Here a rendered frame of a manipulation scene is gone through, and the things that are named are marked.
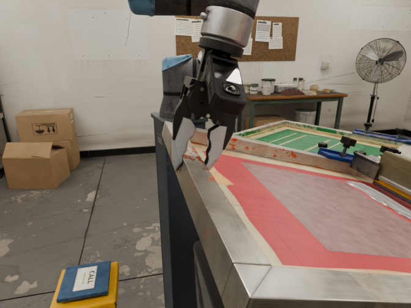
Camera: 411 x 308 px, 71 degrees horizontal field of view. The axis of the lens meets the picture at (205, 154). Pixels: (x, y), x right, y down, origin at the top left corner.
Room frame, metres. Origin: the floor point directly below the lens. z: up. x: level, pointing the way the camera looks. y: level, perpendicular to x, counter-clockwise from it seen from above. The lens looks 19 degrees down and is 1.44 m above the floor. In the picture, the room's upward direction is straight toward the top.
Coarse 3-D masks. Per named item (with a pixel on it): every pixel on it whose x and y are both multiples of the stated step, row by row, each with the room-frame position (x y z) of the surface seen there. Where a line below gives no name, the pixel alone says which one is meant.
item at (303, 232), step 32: (256, 192) 0.47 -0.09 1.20; (256, 224) 0.34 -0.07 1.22; (288, 224) 0.37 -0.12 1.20; (320, 224) 0.39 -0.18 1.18; (352, 224) 0.43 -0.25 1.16; (384, 224) 0.46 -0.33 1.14; (288, 256) 0.28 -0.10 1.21; (320, 256) 0.30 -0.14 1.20; (352, 256) 0.32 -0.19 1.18; (384, 256) 0.34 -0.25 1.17
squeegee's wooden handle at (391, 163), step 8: (384, 152) 0.75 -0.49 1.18; (392, 152) 0.75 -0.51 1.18; (384, 160) 0.74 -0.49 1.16; (392, 160) 0.72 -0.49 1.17; (400, 160) 0.70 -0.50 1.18; (408, 160) 0.68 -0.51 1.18; (384, 168) 0.73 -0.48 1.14; (392, 168) 0.71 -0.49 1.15; (400, 168) 0.69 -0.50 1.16; (408, 168) 0.67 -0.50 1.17; (384, 176) 0.72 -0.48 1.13; (392, 176) 0.69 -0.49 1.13; (400, 176) 0.68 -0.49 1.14; (408, 176) 0.66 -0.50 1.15; (400, 184) 0.67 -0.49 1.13; (408, 184) 0.65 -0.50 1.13
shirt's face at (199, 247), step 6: (198, 246) 0.65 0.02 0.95; (204, 252) 0.62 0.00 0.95; (204, 258) 0.60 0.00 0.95; (204, 264) 0.58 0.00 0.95; (204, 270) 0.56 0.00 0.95; (210, 270) 0.56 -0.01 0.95; (210, 276) 0.54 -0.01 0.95; (210, 282) 0.52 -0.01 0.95; (210, 288) 0.50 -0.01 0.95; (216, 288) 0.50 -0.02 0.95; (216, 294) 0.49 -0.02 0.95; (216, 300) 0.47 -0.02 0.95; (222, 306) 0.46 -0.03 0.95
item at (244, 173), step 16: (224, 160) 0.62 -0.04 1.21; (240, 160) 0.66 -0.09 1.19; (224, 176) 0.51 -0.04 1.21; (240, 176) 0.54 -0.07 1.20; (256, 176) 0.56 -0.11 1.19; (272, 176) 0.59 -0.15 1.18; (288, 176) 0.62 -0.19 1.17; (304, 176) 0.66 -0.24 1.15; (320, 176) 0.70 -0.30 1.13; (336, 176) 0.75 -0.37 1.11; (272, 192) 0.49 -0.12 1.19; (288, 192) 0.51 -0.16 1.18; (304, 192) 0.53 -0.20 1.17; (320, 192) 0.56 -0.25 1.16; (336, 192) 0.59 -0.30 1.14; (352, 192) 0.62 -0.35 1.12; (384, 192) 0.70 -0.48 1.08; (384, 208) 0.56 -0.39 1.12
